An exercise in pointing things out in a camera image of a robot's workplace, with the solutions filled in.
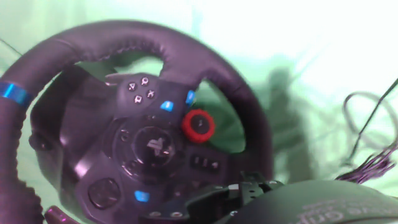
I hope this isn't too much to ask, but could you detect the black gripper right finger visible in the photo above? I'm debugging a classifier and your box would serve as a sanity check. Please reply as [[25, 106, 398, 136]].
[[217, 179, 398, 224]]

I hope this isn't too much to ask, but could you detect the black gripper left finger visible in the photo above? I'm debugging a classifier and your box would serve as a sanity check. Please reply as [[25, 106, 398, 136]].
[[138, 172, 284, 224]]

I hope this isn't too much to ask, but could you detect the black racing steering wheel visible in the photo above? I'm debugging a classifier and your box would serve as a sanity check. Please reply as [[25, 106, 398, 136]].
[[0, 19, 274, 224]]

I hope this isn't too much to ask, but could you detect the green cloth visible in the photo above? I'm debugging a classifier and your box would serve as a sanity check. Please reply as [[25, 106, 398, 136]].
[[0, 0, 398, 224]]

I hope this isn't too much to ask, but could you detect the thin black wheel cable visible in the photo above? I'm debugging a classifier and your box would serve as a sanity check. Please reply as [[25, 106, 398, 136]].
[[335, 77, 398, 185]]

